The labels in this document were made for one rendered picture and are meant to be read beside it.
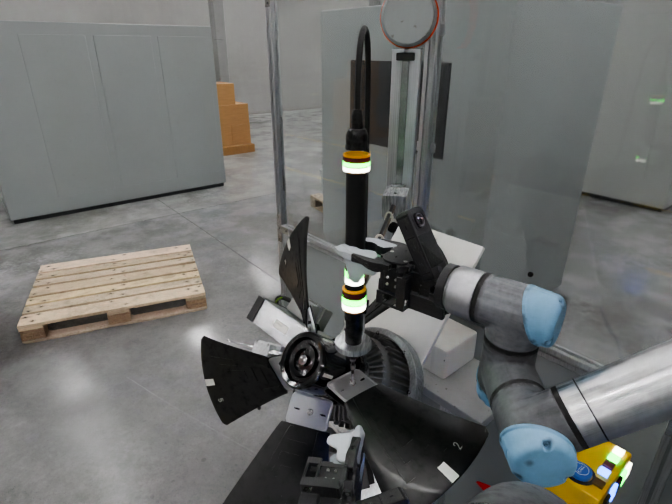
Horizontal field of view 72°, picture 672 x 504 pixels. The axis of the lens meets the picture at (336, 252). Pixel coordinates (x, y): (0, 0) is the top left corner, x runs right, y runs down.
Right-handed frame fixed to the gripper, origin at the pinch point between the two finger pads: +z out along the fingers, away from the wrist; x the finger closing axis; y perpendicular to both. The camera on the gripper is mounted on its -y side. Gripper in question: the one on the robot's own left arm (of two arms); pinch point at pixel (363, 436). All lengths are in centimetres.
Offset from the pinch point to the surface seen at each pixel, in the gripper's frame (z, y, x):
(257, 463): 1.8, 22.4, 11.3
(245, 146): 754, 345, 73
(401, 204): 69, -2, -20
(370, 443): -1.1, -1.5, 0.4
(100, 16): 989, 748, -203
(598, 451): 16.2, -43.5, 15.4
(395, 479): -6.2, -6.1, 2.4
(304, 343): 15.8, 14.1, -7.8
